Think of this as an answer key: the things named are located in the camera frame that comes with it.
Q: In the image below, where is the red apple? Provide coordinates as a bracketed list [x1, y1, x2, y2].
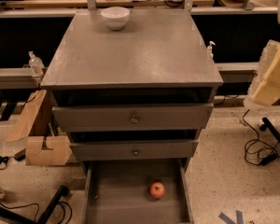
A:
[149, 182, 165, 199]

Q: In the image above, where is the grey drawer cabinet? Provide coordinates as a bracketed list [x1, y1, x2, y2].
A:
[40, 8, 224, 173]

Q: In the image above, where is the grey top drawer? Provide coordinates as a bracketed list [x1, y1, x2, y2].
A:
[52, 104, 213, 133]

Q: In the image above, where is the grey drawer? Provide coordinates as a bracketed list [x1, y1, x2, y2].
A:
[70, 140, 198, 161]
[81, 159, 194, 224]
[52, 104, 213, 133]

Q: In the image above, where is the grey middle drawer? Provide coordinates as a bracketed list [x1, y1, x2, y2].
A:
[70, 140, 198, 161]

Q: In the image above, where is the grey bottom drawer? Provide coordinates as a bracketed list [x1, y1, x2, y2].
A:
[81, 159, 194, 224]

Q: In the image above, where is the small white pump bottle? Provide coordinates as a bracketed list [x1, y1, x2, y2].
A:
[207, 41, 216, 58]

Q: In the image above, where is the white ceramic bowl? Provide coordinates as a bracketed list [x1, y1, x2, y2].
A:
[101, 7, 130, 31]

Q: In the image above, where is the folded cardboard box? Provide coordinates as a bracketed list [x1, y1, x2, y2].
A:
[25, 136, 72, 166]

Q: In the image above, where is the clear sanitizer bottle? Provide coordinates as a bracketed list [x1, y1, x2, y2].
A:
[28, 51, 45, 76]

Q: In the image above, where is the black stand leg left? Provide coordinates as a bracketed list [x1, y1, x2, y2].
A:
[0, 186, 69, 224]

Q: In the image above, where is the black stand leg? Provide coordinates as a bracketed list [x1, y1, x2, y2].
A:
[0, 186, 69, 224]
[262, 118, 280, 144]

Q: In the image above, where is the black stand leg right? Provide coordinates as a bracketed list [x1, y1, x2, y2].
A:
[262, 118, 280, 144]

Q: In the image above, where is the black power cable with adapter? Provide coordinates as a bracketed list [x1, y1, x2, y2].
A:
[242, 109, 280, 167]

